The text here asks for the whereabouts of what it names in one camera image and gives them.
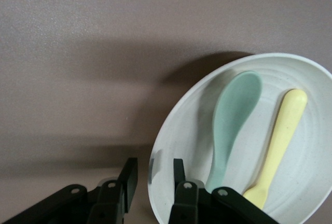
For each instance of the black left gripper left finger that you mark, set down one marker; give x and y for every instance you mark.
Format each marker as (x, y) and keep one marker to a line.
(103, 203)

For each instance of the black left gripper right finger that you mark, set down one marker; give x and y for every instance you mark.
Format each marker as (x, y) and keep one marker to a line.
(197, 206)

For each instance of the white round plate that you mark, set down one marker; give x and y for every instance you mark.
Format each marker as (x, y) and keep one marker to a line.
(298, 156)

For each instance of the yellow plastic fork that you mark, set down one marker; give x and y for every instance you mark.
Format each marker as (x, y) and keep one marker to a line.
(285, 130)

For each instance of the teal plastic spoon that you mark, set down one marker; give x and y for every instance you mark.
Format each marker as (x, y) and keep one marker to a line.
(230, 120)

